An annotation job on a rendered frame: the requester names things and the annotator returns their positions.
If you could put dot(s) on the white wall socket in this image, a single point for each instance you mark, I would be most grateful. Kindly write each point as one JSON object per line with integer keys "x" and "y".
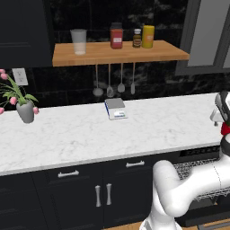
{"x": 20, "y": 77}

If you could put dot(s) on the grey kitchen scale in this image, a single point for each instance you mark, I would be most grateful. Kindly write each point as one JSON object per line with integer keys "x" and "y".
{"x": 116, "y": 110}

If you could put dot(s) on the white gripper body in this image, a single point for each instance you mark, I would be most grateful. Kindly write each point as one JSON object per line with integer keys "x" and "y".
{"x": 216, "y": 116}

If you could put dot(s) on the yellow bottle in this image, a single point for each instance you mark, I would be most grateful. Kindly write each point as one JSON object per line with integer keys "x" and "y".
{"x": 148, "y": 36}

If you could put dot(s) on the dark drawer front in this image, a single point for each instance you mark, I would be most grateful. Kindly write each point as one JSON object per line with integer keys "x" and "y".
{"x": 90, "y": 172}
{"x": 116, "y": 167}

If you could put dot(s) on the red jar with dark lid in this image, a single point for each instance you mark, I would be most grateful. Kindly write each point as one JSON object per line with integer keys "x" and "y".
{"x": 116, "y": 37}

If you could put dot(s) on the clear plastic tumbler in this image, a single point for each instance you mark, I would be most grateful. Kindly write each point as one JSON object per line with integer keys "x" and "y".
{"x": 79, "y": 42}

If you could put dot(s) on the dark cupboard door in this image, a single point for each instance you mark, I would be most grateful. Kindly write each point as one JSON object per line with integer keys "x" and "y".
{"x": 131, "y": 197}
{"x": 75, "y": 206}

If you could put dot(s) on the dark wall cupboard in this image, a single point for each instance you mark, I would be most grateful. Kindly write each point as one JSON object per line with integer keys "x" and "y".
{"x": 24, "y": 33}

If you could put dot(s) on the grey glass-front wall cupboard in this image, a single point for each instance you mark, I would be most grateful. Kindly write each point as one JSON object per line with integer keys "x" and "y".
{"x": 206, "y": 33}

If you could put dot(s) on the hanging metal spatula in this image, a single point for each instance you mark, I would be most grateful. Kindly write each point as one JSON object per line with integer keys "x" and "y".
{"x": 121, "y": 87}

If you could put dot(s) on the hanging metal ladle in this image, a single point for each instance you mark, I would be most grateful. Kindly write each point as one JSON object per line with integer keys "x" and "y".
{"x": 97, "y": 90}

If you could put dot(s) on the red cup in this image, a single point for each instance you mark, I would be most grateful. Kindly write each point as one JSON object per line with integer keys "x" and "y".
{"x": 225, "y": 129}

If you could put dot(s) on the small brown bottle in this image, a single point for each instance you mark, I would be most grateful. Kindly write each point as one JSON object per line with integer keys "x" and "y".
{"x": 137, "y": 39}

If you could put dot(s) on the hanging metal narrow tool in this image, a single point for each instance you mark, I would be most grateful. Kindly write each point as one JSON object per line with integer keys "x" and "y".
{"x": 133, "y": 87}

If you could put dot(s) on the hanging metal spoon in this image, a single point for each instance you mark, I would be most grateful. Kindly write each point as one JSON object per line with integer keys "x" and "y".
{"x": 110, "y": 90}

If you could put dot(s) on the wooden wall shelf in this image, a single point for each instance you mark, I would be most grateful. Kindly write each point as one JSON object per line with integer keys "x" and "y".
{"x": 119, "y": 55}

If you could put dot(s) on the black dishwasher door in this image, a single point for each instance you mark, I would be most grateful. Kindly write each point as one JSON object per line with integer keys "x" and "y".
{"x": 206, "y": 214}

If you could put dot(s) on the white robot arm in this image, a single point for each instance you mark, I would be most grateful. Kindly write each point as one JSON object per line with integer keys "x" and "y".
{"x": 170, "y": 191}

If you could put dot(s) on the black dishwasher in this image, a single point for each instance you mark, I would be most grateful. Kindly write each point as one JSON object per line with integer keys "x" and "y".
{"x": 199, "y": 152}

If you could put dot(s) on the dark base cupboard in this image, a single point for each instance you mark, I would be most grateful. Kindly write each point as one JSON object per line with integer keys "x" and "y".
{"x": 21, "y": 203}

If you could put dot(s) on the pink tulips in grey vase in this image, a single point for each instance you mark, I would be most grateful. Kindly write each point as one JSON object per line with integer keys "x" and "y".
{"x": 26, "y": 111}

